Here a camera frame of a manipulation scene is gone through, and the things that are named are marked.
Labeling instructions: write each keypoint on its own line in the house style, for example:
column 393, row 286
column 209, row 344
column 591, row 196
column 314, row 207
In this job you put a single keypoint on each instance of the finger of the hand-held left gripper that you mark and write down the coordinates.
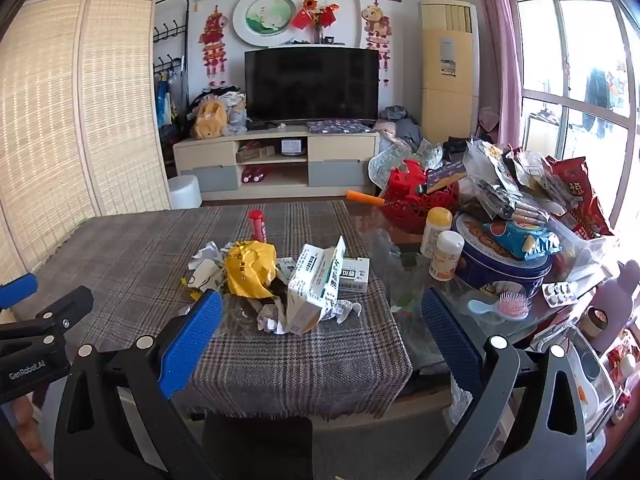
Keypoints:
column 17, row 291
column 62, row 310

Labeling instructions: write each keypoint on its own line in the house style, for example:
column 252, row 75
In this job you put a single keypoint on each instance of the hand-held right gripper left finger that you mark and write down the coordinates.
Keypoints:
column 195, row 340

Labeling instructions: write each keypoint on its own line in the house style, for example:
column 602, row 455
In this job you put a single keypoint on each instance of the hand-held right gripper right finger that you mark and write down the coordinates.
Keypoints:
column 450, row 345

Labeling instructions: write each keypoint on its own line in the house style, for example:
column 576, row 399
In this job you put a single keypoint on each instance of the white green medicine box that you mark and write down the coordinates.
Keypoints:
column 305, row 305

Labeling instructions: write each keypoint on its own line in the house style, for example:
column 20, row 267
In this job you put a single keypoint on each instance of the pink hairbrush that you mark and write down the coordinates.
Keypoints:
column 510, row 305

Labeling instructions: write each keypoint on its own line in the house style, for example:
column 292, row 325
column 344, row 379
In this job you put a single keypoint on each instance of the crumpled white paper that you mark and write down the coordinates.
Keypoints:
column 207, row 265

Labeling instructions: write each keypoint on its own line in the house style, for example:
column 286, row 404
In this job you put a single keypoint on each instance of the crumpled paper receipt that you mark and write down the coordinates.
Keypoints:
column 270, row 317

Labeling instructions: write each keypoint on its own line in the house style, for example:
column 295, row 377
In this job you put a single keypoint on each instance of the plaid tablecloth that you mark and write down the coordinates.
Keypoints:
column 125, row 260

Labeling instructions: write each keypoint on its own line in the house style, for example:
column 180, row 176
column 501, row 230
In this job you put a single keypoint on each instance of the blue round cookie tin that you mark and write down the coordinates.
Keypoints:
column 495, row 270

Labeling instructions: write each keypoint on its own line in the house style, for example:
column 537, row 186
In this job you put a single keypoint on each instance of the crumpled yellow plastic bag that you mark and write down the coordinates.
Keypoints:
column 247, row 270

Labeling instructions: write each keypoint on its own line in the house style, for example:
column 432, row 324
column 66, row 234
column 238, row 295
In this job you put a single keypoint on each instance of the white bottle cream cap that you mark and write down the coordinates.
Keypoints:
column 446, row 257

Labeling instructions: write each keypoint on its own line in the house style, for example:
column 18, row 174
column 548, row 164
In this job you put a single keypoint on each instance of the clear plastic bag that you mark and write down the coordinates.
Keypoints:
column 395, row 270

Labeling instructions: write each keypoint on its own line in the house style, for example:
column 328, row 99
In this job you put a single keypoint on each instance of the white bottle yellow cap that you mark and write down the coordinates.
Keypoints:
column 435, row 232

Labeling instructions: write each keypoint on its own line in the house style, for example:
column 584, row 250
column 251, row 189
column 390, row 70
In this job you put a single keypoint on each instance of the small white medicine box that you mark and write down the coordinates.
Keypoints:
column 355, row 275

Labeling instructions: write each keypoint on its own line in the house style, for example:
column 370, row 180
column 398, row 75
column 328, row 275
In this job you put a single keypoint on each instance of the pill blister pack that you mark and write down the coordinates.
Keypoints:
column 562, row 292

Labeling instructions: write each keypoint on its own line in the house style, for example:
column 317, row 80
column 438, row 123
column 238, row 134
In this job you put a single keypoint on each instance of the red candy tube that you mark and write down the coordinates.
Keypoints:
column 258, row 227

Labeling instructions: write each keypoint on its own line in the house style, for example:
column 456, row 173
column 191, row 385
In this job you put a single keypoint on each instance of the blue snack packet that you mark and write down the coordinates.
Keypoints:
column 525, row 240

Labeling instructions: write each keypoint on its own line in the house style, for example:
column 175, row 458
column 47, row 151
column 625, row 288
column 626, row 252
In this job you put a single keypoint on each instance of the red plastic basket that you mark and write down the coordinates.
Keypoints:
column 415, row 205

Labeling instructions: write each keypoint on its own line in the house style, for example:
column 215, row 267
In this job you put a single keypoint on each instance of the white round stool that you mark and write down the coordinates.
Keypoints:
column 185, row 192

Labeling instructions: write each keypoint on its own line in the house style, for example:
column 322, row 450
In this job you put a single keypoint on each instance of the clear plastic container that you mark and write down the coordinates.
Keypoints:
column 585, row 255

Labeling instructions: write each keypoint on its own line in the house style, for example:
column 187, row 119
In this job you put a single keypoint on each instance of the pile of snack packets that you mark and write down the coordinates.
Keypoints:
column 500, row 185

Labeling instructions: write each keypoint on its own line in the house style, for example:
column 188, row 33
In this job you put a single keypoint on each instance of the purple bottle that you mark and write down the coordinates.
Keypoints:
column 612, row 300

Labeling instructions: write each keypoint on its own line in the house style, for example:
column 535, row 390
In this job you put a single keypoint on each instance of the dark blue card box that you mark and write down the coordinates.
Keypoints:
column 445, row 175

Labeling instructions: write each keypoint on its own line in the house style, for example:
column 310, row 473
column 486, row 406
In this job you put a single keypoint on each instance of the red toy cars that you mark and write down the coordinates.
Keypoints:
column 252, row 175

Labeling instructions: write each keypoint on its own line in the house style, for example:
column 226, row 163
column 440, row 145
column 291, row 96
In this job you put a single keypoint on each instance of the folding bamboo screen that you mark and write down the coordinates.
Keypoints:
column 75, row 110

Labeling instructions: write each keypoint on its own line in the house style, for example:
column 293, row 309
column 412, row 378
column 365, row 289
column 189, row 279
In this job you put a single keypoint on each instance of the floral cloth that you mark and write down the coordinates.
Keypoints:
column 395, row 157

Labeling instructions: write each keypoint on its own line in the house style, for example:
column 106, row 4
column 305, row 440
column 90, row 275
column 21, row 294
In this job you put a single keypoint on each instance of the flat cardboard box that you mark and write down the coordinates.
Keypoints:
column 255, row 154

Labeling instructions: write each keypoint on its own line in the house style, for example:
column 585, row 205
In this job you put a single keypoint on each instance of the red snack bag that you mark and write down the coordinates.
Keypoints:
column 580, row 190

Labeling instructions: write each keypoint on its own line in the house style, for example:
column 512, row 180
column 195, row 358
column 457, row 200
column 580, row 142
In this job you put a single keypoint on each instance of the white box device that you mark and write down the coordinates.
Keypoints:
column 291, row 146

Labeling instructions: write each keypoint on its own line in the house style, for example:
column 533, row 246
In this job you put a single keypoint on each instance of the yellow plush toy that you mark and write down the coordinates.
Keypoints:
column 207, row 120

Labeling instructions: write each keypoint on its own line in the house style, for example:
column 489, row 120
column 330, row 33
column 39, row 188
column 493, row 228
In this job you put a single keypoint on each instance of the grey clothes pile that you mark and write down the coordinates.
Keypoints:
column 402, row 125

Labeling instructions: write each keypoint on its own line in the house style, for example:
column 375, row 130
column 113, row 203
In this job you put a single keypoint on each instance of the beige grey television stand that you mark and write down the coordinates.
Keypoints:
column 340, row 147

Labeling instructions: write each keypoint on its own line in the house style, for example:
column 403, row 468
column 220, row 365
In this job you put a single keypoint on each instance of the blue hanging clothes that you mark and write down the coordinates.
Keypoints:
column 164, row 102

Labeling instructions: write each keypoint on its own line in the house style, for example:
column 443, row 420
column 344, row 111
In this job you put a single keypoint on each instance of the beige standing air conditioner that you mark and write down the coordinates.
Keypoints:
column 447, row 105

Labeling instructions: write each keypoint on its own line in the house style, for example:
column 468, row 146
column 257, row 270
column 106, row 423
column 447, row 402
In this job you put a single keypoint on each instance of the dark patterned folded cloth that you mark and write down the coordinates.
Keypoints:
column 340, row 126

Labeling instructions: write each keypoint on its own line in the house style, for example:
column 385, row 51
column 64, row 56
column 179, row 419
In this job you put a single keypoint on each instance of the black television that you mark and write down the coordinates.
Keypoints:
column 310, row 85

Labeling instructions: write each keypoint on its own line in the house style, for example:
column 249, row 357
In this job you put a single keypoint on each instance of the black coat rack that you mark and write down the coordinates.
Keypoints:
column 172, row 35

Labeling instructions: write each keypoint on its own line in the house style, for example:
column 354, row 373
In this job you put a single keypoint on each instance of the pink curtain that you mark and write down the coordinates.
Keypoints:
column 500, row 50

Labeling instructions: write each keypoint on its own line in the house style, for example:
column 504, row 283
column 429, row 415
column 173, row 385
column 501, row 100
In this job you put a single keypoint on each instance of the red hanging fish decoration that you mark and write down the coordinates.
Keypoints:
column 214, row 35

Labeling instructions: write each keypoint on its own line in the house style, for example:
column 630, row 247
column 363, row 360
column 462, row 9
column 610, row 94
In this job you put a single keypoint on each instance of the large window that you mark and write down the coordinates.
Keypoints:
column 570, row 60

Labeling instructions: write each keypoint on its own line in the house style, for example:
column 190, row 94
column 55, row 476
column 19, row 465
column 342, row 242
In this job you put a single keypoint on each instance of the hanging dog decoration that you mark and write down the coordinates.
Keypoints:
column 376, row 22

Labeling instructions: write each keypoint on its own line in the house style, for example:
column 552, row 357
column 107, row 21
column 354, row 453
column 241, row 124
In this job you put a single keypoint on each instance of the artificial flowers in vase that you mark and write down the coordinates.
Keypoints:
column 315, row 15

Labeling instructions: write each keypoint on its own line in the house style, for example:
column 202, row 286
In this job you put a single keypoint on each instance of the round white wall plate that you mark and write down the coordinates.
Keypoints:
column 270, row 17

